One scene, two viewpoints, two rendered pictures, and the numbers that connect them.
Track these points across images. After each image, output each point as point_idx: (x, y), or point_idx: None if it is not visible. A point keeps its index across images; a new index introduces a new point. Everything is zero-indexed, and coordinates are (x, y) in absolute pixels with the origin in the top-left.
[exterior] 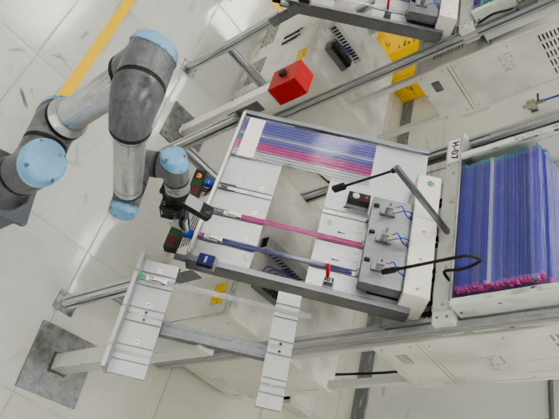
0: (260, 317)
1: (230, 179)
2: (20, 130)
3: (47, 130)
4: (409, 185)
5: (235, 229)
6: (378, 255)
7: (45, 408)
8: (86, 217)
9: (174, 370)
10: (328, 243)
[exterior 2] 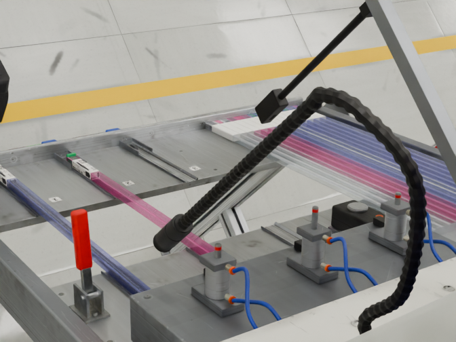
0: None
1: (157, 145)
2: (15, 89)
3: None
4: (404, 64)
5: (60, 186)
6: (256, 285)
7: None
8: (16, 251)
9: None
10: (201, 265)
